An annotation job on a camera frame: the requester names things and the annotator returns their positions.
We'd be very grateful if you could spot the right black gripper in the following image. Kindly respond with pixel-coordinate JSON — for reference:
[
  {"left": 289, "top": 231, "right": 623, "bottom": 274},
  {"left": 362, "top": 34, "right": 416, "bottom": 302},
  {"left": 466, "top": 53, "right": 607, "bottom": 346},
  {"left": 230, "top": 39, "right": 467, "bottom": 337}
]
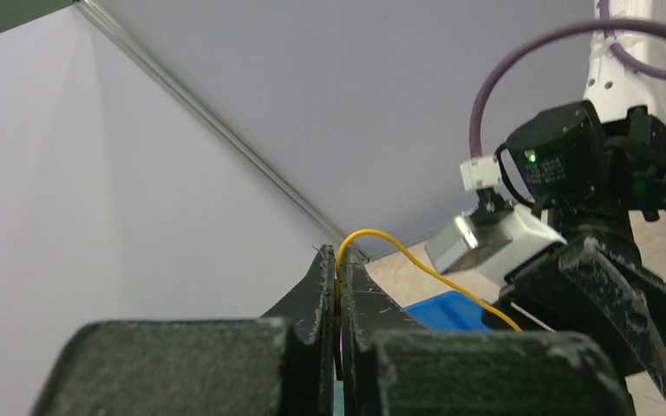
[{"left": 494, "top": 236, "right": 666, "bottom": 401}]

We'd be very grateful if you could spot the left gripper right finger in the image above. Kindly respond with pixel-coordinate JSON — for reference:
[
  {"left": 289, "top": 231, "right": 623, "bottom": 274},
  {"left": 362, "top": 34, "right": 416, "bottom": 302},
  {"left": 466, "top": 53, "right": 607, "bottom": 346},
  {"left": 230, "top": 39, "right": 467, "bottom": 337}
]
[{"left": 341, "top": 249, "right": 635, "bottom": 415}]

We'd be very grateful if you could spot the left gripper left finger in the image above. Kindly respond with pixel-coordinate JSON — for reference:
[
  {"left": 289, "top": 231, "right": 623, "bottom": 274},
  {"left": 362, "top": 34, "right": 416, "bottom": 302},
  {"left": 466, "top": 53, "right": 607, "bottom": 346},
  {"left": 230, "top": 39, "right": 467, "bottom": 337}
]
[{"left": 31, "top": 245, "right": 335, "bottom": 415}]

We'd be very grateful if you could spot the yellow cable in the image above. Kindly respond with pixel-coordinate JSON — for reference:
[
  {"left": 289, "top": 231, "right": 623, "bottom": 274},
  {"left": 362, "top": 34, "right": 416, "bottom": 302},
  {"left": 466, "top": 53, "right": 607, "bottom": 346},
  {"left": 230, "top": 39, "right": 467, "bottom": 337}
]
[{"left": 332, "top": 228, "right": 524, "bottom": 383}]

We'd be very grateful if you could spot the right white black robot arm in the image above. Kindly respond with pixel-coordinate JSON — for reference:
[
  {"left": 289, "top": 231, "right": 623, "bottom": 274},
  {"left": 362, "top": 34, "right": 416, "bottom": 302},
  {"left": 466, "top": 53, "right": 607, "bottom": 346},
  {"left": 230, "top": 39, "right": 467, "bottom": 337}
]
[{"left": 493, "top": 44, "right": 666, "bottom": 400}]

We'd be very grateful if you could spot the blue three-compartment plastic bin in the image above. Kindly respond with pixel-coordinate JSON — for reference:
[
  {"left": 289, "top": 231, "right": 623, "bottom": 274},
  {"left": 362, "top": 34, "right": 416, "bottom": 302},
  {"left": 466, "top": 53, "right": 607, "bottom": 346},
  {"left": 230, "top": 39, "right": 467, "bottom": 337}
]
[{"left": 404, "top": 291, "right": 490, "bottom": 331}]

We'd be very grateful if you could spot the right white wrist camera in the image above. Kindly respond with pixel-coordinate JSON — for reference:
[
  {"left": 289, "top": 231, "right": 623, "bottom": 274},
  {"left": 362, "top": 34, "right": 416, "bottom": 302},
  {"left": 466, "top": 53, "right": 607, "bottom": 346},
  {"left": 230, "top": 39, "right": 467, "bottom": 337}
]
[{"left": 425, "top": 205, "right": 566, "bottom": 287}]

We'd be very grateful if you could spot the right aluminium frame post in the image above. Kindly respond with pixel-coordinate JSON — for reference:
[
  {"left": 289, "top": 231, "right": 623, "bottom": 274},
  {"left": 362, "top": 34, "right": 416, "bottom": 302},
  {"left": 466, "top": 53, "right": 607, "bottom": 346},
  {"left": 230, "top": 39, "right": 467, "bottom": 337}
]
[{"left": 74, "top": 1, "right": 345, "bottom": 242}]

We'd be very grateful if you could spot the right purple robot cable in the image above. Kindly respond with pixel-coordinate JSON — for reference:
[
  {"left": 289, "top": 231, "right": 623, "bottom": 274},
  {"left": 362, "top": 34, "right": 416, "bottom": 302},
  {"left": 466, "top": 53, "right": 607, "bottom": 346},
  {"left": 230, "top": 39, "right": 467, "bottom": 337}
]
[{"left": 468, "top": 0, "right": 666, "bottom": 159}]

